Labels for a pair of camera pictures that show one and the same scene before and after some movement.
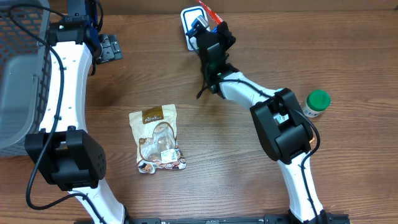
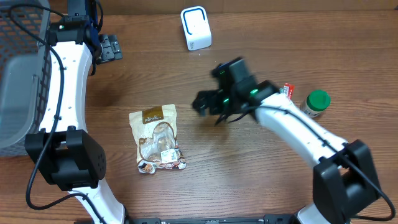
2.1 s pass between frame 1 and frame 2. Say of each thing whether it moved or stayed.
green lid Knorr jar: stayed
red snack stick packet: moved
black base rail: stayed
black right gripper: moved
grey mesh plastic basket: stayed
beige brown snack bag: stayed
